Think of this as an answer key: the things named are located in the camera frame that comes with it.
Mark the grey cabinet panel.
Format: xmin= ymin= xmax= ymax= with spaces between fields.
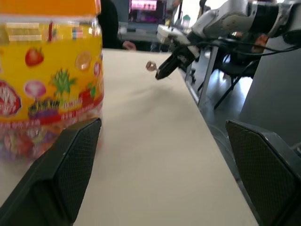
xmin=239 ymin=37 xmax=301 ymax=148

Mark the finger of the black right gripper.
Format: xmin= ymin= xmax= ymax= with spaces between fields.
xmin=156 ymin=53 xmax=179 ymax=74
xmin=155 ymin=63 xmax=182 ymax=81

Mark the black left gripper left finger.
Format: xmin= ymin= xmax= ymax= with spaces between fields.
xmin=0 ymin=117 xmax=103 ymax=226

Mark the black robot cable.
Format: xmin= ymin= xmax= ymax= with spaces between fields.
xmin=188 ymin=37 xmax=301 ymax=57

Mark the person in black clothing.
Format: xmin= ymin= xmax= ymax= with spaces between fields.
xmin=100 ymin=0 xmax=138 ymax=51

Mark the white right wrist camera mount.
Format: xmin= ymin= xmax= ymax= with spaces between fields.
xmin=157 ymin=24 xmax=201 ymax=58

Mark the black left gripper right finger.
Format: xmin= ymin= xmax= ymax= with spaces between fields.
xmin=225 ymin=120 xmax=301 ymax=226

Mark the grey metal table leg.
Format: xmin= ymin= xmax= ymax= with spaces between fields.
xmin=197 ymin=45 xmax=221 ymax=107

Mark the orange jar lid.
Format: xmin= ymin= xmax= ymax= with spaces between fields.
xmin=0 ymin=0 xmax=102 ymax=16

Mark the black folding chair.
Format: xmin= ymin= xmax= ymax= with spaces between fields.
xmin=213 ymin=50 xmax=262 ymax=110

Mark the computer monitor with pink screen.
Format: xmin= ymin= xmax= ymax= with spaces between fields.
xmin=128 ymin=0 xmax=166 ymax=24

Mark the brown lollipop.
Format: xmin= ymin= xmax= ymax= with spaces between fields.
xmin=145 ymin=60 xmax=158 ymax=73

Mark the clear jar with yellow label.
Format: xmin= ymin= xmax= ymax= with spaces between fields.
xmin=0 ymin=13 xmax=105 ymax=165

